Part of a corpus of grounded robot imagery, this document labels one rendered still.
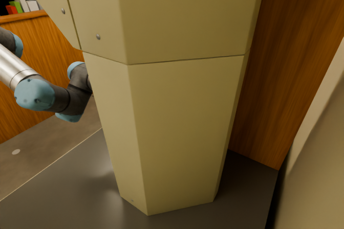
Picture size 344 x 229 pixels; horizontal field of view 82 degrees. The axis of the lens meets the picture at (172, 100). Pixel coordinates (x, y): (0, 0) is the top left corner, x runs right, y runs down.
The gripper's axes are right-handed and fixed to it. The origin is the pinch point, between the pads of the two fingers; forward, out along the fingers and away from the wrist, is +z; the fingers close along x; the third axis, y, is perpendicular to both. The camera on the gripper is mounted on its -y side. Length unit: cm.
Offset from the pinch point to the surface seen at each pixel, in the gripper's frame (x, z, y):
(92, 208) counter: -21.2, -10.9, -27.7
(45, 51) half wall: 66, -202, -46
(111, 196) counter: -15.3, -8.9, -27.7
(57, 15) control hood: -14.0, -10.8, 25.0
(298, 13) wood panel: 23.0, 23.4, 22.8
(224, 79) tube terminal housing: -2.0, 16.5, 14.8
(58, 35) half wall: 85, -202, -33
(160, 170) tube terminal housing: -10.9, 7.5, -7.9
